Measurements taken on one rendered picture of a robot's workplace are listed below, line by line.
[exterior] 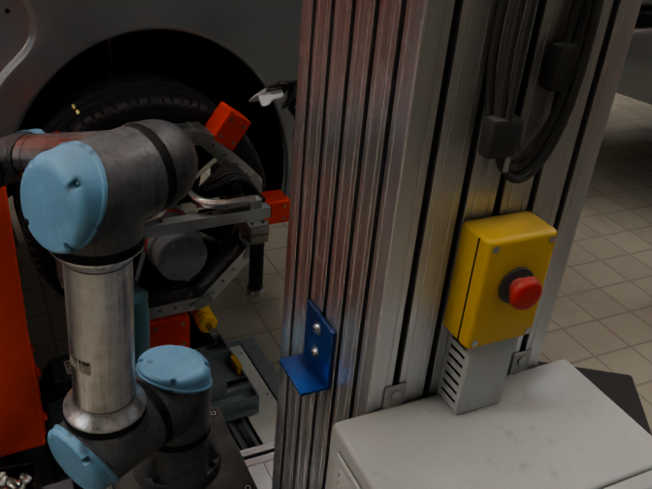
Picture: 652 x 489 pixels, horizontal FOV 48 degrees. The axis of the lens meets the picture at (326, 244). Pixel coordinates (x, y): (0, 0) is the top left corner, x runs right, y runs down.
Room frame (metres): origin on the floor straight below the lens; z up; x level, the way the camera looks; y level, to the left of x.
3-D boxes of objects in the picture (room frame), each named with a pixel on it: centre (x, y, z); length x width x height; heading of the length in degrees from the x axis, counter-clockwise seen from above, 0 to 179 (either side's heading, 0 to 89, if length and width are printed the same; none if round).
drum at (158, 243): (1.60, 0.40, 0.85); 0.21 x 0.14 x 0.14; 30
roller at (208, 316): (1.81, 0.38, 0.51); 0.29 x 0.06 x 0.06; 30
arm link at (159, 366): (0.89, 0.23, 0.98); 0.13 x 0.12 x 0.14; 147
